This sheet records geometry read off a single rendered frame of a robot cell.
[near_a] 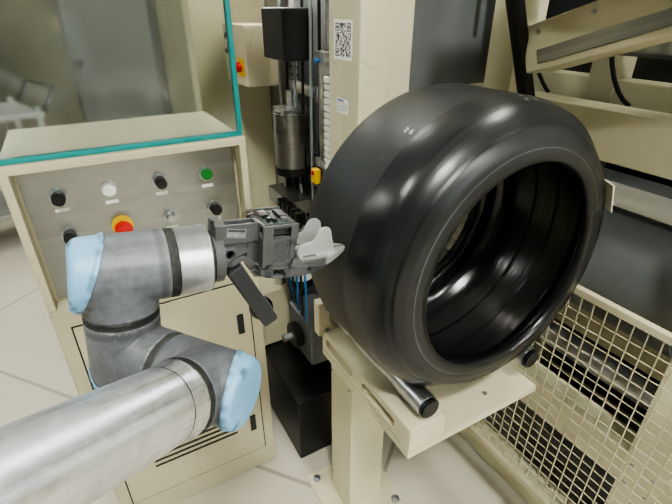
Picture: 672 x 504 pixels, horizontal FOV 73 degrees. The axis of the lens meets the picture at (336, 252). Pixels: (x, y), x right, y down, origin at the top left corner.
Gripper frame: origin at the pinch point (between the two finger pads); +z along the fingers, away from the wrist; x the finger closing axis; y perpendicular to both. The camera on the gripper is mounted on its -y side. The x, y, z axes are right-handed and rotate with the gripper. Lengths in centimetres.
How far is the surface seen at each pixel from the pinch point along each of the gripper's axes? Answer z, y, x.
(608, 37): 55, 36, 1
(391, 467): 58, -117, 34
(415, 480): 63, -116, 25
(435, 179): 9.2, 14.2, -9.1
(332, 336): 15.1, -34.7, 21.0
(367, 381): 14.5, -34.9, 4.3
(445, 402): 30.0, -38.9, -4.5
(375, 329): 3.6, -10.2, -8.5
